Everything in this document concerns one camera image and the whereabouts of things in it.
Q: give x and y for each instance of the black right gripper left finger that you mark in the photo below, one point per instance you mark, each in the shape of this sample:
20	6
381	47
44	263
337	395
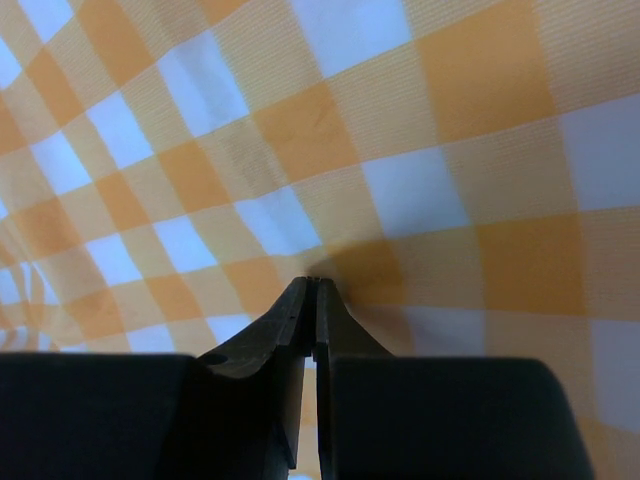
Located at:
281	330

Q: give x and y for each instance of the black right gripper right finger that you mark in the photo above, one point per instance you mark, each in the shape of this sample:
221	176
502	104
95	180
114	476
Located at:
337	334

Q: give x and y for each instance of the yellow white checkered cloth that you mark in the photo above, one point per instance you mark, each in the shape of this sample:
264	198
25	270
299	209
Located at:
467	172

